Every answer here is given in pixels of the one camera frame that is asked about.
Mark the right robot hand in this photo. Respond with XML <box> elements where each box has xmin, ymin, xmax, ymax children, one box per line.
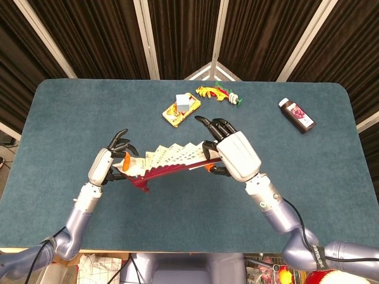
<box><xmin>194</xmin><ymin>115</ymin><xmax>262</xmax><ymax>182</ymax></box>

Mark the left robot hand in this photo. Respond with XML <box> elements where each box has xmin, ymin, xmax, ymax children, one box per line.
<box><xmin>88</xmin><ymin>128</ymin><xmax>139</xmax><ymax>186</ymax></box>

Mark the red ribbed paper folding fan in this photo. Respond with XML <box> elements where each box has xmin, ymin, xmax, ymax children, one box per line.
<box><xmin>113</xmin><ymin>142</ymin><xmax>223</xmax><ymax>193</ymax></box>

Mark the brown bottle with white cap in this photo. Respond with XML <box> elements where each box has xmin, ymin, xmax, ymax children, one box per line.
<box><xmin>278</xmin><ymin>98</ymin><xmax>316</xmax><ymax>134</ymax></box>

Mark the red yellow feather shuttlecock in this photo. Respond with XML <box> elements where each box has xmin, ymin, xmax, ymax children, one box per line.
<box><xmin>195</xmin><ymin>80</ymin><xmax>245</xmax><ymax>107</ymax></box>

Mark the yellow orange snack box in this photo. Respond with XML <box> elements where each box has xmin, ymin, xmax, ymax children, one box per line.
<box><xmin>162</xmin><ymin>92</ymin><xmax>201</xmax><ymax>128</ymax></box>

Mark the pale blue cube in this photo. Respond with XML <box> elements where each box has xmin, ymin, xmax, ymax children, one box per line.
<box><xmin>175</xmin><ymin>93</ymin><xmax>191</xmax><ymax>112</ymax></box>

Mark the cardboard box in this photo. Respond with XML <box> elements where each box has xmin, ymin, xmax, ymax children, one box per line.
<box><xmin>53</xmin><ymin>252</ymin><xmax>131</xmax><ymax>284</ymax></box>

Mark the white checked cloth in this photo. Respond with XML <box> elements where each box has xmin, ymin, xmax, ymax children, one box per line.
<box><xmin>77</xmin><ymin>253</ymin><xmax>123</xmax><ymax>284</ymax></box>

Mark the red patterned bag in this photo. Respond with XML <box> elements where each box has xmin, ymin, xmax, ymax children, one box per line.
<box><xmin>247</xmin><ymin>256</ymin><xmax>279</xmax><ymax>284</ymax></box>

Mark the brown pleated curtain panel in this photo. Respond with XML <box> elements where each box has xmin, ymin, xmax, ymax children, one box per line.
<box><xmin>219</xmin><ymin>0</ymin><xmax>323</xmax><ymax>82</ymax></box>
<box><xmin>22</xmin><ymin>0</ymin><xmax>150</xmax><ymax>80</ymax></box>
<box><xmin>288</xmin><ymin>0</ymin><xmax>379</xmax><ymax>125</ymax></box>
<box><xmin>147</xmin><ymin>0</ymin><xmax>221</xmax><ymax>80</ymax></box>
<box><xmin>0</xmin><ymin>0</ymin><xmax>69</xmax><ymax>127</ymax></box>

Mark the purple robot torso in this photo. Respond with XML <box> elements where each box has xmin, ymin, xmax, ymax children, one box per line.
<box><xmin>121</xmin><ymin>252</ymin><xmax>246</xmax><ymax>284</ymax></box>

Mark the yellow toy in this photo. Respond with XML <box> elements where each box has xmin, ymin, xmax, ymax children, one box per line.
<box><xmin>278</xmin><ymin>265</ymin><xmax>294</xmax><ymax>284</ymax></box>

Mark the red and white ball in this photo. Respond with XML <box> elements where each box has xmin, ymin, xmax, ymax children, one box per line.
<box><xmin>304</xmin><ymin>269</ymin><xmax>370</xmax><ymax>284</ymax></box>

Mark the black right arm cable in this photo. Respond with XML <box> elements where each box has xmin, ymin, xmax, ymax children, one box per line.
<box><xmin>281</xmin><ymin>196</ymin><xmax>379</xmax><ymax>264</ymax></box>

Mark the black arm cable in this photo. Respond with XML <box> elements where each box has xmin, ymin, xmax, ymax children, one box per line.
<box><xmin>281</xmin><ymin>196</ymin><xmax>379</xmax><ymax>264</ymax></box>
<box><xmin>29</xmin><ymin>226</ymin><xmax>66</xmax><ymax>284</ymax></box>

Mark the white partition base frame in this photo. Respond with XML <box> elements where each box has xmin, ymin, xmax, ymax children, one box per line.
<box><xmin>184</xmin><ymin>61</ymin><xmax>237</xmax><ymax>82</ymax></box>

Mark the white partition post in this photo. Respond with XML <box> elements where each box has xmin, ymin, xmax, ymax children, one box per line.
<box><xmin>13</xmin><ymin>0</ymin><xmax>78</xmax><ymax>79</ymax></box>
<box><xmin>356</xmin><ymin>111</ymin><xmax>379</xmax><ymax>134</ymax></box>
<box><xmin>0</xmin><ymin>121</ymin><xmax>22</xmax><ymax>141</ymax></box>
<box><xmin>133</xmin><ymin>0</ymin><xmax>160</xmax><ymax>80</ymax></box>
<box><xmin>276</xmin><ymin>0</ymin><xmax>341</xmax><ymax>83</ymax></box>
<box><xmin>210</xmin><ymin>0</ymin><xmax>230</xmax><ymax>64</ymax></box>

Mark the black torso cable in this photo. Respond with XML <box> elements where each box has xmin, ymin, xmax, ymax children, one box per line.
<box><xmin>126</xmin><ymin>253</ymin><xmax>146</xmax><ymax>284</ymax></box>

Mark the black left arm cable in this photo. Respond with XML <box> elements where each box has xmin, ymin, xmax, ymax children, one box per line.
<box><xmin>29</xmin><ymin>226</ymin><xmax>66</xmax><ymax>284</ymax></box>

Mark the black printed arm strap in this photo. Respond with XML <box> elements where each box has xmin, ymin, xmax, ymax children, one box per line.
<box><xmin>316</xmin><ymin>243</ymin><xmax>327</xmax><ymax>270</ymax></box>

